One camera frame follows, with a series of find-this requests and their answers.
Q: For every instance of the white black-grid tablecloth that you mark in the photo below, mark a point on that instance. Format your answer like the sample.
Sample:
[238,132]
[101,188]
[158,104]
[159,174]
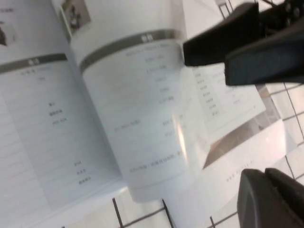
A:
[292,107]

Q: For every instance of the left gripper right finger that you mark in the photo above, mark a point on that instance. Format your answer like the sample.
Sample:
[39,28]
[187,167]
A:
[292,206]

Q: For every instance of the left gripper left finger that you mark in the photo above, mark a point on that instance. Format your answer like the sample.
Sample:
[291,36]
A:
[256,202]

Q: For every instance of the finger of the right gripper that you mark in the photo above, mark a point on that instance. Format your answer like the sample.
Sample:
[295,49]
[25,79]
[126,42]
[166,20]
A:
[213,45]

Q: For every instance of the white product catalogue book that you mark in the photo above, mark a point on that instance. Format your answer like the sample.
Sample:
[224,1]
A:
[118,107]

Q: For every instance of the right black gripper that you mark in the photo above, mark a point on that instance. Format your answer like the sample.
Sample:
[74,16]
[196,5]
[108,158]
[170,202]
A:
[285,16]

